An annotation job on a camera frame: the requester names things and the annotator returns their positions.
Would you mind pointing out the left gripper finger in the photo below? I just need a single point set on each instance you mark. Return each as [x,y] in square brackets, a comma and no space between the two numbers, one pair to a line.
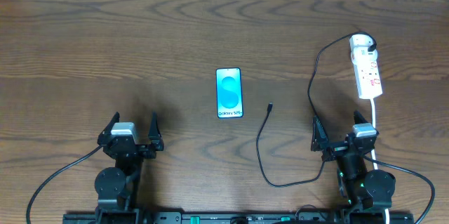
[105,135]
[154,134]

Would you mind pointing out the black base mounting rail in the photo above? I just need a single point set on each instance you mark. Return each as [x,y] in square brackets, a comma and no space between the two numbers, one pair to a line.
[201,218]

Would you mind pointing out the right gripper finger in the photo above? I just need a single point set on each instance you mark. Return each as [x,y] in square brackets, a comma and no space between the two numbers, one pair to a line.
[359,118]
[319,139]

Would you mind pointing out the white power strip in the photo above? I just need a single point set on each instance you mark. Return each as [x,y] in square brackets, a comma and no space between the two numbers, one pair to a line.
[366,71]

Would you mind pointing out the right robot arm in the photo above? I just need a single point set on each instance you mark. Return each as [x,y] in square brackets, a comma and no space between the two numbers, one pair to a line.
[369,193]

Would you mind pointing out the white USB charger adapter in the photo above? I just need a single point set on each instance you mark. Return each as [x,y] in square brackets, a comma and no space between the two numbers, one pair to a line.
[360,40]

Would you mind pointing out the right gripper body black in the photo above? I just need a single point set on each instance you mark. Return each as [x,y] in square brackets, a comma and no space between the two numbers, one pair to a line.
[341,147]

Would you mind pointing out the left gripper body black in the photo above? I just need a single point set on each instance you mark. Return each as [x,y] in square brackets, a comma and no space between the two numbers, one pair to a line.
[131,147]

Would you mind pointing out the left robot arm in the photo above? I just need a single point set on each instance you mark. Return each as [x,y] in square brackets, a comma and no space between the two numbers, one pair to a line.
[117,186]

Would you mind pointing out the Samsung Galaxy smartphone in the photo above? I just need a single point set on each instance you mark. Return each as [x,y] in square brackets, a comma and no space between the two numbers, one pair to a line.
[229,93]

